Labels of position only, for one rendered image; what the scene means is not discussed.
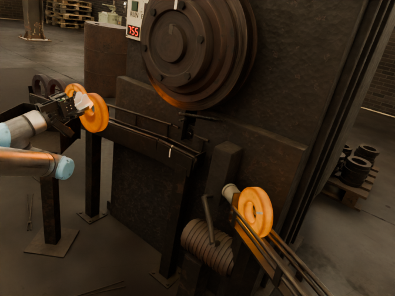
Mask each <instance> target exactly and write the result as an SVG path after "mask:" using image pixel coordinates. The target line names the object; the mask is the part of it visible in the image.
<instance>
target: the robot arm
mask: <svg viewBox="0 0 395 296"><path fill-rule="evenodd" d="M57 94H58V95H57ZM54 95H56V96H54ZM48 98H49V101H47V102H45V103H42V104H40V103H36V104H34V105H35V108H36V110H32V111H30V112H28V113H25V114H23V115H20V116H18V117H15V118H13V119H11V120H8V121H6V122H3V123H0V176H34V177H54V178H56V179H61V180H66V179H68V178H69V177H70V176H71V175H72V173H73V170H74V167H75V164H74V161H73V160H72V159H70V158H68V157H66V156H61V155H58V154H55V153H51V152H47V151H45V150H41V149H37V148H35V147H32V145H31V142H30V140H29V138H30V137H32V136H34V135H36V134H39V133H41V132H43V131H45V130H46V129H48V128H50V127H51V125H52V126H53V127H54V128H56V129H58V130H59V131H60V132H61V133H62V134H63V135H64V136H66V137H70V138H71V137H72V136H73V135H74V134H75V132H73V130H72V129H71V128H70V127H67V126H65V125H64V124H63V123H61V122H60V121H62V122H64V121H69V120H73V119H76V118H77V117H80V116H82V115H84V114H85V113H86V112H88V111H89V109H90V108H91V107H92V106H93V102H92V101H91V100H90V99H89V98H88V96H87V94H84V95H83V94H82V92H77V93H76V96H75V98H74V99H73V96H71V97H69V96H67V94H66V93H65V92H62V91H60V92H58V93H55V94H53V95H50V96H48ZM59 120H60V121H59Z"/></svg>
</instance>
